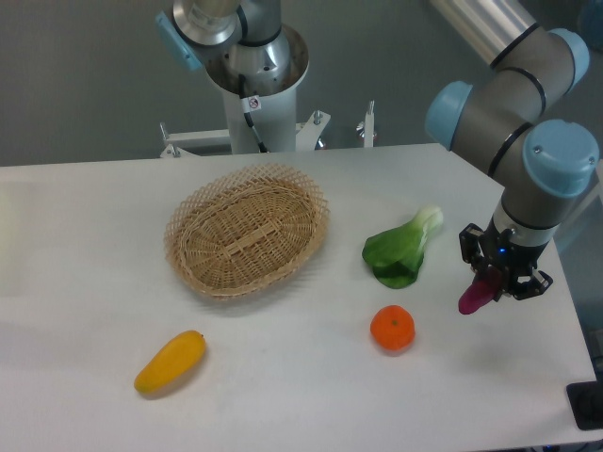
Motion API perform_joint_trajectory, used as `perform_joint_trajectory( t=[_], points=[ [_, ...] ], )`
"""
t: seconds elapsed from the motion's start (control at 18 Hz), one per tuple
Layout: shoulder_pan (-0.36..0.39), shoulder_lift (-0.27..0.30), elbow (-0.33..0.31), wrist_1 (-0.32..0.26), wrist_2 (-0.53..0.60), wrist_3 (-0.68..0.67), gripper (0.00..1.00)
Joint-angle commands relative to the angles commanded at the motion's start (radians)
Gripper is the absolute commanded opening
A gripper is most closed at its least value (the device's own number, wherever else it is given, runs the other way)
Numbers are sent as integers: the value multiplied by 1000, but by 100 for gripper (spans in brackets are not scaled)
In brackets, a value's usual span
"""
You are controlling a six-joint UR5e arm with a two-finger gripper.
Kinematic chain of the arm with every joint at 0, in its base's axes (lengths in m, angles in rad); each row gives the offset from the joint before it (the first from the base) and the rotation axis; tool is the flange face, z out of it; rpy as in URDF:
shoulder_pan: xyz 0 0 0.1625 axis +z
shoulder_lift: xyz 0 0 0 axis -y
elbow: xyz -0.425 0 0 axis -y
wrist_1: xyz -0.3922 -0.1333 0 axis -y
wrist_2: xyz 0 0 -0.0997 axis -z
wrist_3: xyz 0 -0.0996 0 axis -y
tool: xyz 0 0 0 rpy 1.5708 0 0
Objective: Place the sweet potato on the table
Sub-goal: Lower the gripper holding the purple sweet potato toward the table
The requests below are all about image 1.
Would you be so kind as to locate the black device at table edge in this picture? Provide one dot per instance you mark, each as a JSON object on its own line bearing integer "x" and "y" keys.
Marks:
{"x": 585, "y": 400}

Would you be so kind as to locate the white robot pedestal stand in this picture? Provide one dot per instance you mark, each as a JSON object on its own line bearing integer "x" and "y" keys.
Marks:
{"x": 255, "y": 125}

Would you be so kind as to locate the purple sweet potato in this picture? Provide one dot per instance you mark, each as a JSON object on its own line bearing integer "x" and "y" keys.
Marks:
{"x": 481, "y": 291}

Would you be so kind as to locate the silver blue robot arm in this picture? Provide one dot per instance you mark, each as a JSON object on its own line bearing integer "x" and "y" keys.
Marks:
{"x": 501, "y": 129}

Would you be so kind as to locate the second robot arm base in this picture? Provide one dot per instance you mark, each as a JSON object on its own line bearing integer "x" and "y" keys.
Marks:
{"x": 243, "y": 46}

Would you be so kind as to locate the yellow mango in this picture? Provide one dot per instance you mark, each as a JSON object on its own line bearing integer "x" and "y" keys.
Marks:
{"x": 171, "y": 362}

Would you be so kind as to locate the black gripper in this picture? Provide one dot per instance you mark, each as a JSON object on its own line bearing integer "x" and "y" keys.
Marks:
{"x": 517, "y": 264}

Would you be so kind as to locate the woven wicker basket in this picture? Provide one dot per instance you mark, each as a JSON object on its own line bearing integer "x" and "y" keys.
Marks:
{"x": 246, "y": 230}

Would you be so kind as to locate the orange tangerine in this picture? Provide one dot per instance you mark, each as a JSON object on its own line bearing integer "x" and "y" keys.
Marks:
{"x": 393, "y": 328}

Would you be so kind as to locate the green bok choy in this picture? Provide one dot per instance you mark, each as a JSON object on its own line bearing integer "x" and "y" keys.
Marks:
{"x": 395, "y": 256}

